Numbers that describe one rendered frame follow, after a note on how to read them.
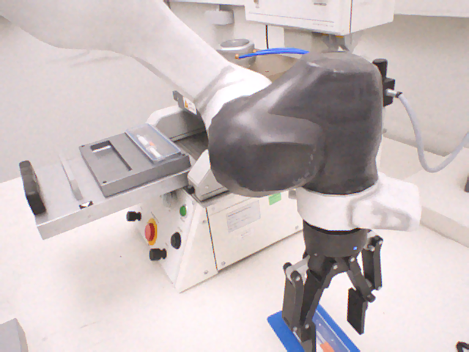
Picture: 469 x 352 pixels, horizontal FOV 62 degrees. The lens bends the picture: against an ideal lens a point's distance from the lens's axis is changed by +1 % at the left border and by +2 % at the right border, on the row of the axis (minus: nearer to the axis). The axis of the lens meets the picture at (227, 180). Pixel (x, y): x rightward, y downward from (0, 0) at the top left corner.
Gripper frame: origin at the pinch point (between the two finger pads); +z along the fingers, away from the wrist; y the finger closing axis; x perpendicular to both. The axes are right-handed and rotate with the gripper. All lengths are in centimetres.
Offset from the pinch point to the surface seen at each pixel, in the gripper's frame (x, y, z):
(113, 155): -45, 20, -16
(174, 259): -29.0, 16.0, 2.7
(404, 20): -53, -63, -26
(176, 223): -31.9, 13.4, -3.4
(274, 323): -9.9, 4.4, 7.5
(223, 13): -135, -44, -25
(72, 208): -30.3, 29.8, -14.6
